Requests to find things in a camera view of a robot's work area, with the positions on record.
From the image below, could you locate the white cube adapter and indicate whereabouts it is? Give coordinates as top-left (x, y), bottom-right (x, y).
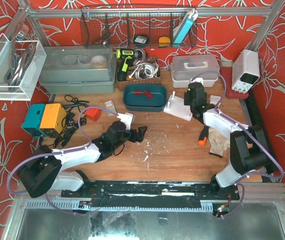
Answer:
top-left (209, 95), bottom-right (221, 105)

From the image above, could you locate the yellow green cordless drill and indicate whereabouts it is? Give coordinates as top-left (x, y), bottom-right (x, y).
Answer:
top-left (116, 48), bottom-right (145, 82)

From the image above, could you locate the white peg board fixture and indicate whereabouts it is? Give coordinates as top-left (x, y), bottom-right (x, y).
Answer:
top-left (163, 91), bottom-right (193, 121)

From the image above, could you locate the small grey metal plate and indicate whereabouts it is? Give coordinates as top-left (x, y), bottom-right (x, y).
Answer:
top-left (104, 100), bottom-right (117, 117)

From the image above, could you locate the wicker basket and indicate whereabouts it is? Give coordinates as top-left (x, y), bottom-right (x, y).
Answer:
top-left (115, 60), bottom-right (161, 92)

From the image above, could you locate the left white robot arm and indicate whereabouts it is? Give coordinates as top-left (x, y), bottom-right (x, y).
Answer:
top-left (17, 120), bottom-right (148, 198)

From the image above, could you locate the black round tin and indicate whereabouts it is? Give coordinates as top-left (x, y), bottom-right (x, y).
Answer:
top-left (133, 34), bottom-right (150, 48)

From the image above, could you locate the white power supply unit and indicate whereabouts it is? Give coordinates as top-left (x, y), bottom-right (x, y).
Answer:
top-left (231, 49), bottom-right (260, 94)

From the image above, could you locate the large red spring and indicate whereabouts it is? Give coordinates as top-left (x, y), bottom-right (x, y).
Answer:
top-left (144, 90), bottom-right (153, 99)

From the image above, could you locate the red small block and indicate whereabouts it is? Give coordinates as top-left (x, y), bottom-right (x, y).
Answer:
top-left (84, 107), bottom-right (102, 122)

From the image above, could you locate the white coiled cable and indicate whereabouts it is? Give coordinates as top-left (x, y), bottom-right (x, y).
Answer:
top-left (128, 62), bottom-right (160, 80)

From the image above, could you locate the blue white flat box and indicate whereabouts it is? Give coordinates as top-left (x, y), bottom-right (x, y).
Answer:
top-left (172, 8), bottom-right (199, 48)

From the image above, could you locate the red book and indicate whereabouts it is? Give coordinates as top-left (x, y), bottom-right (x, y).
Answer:
top-left (220, 67), bottom-right (249, 100)

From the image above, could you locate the black cable duct strip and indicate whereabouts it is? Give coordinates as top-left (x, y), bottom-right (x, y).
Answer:
top-left (243, 94), bottom-right (276, 179)

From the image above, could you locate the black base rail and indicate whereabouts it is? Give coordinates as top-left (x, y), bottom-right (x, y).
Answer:
top-left (61, 180), bottom-right (240, 209)

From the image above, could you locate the grey plastic toolbox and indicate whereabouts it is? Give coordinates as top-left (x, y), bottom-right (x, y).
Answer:
top-left (39, 46), bottom-right (117, 95)

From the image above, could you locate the teal plastic tray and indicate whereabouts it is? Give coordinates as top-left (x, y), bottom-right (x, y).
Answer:
top-left (122, 84), bottom-right (167, 112)

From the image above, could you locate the orange black screwdriver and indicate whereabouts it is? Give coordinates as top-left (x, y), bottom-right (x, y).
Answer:
top-left (198, 125), bottom-right (209, 146)

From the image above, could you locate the clear acrylic box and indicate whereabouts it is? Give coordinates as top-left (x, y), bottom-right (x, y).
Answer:
top-left (0, 34), bottom-right (47, 101)

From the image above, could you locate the teal box device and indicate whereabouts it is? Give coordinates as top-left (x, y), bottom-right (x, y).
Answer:
top-left (21, 103), bottom-right (46, 137)

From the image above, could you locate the small red spring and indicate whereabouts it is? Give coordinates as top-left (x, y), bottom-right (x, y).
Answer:
top-left (133, 89), bottom-right (144, 96)

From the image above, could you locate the white plastic storage box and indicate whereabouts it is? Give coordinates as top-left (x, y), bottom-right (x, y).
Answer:
top-left (170, 54), bottom-right (220, 88)

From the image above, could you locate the yellow tape measure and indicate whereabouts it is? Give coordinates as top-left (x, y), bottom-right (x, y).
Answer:
top-left (158, 36), bottom-right (171, 48)

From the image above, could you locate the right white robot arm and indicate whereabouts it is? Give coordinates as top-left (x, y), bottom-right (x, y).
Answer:
top-left (184, 82), bottom-right (271, 195)

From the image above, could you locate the black cable bundle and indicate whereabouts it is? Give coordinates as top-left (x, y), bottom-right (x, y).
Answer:
top-left (39, 94), bottom-right (91, 151)

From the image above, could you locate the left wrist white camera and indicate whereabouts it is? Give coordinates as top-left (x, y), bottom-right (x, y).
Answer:
top-left (117, 112), bottom-right (135, 130)

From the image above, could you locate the black wire basket shelf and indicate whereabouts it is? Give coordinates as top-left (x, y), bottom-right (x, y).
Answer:
top-left (80, 4), bottom-right (197, 49)

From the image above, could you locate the yellow soldering station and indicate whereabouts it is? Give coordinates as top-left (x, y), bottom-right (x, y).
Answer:
top-left (39, 103), bottom-right (67, 138)

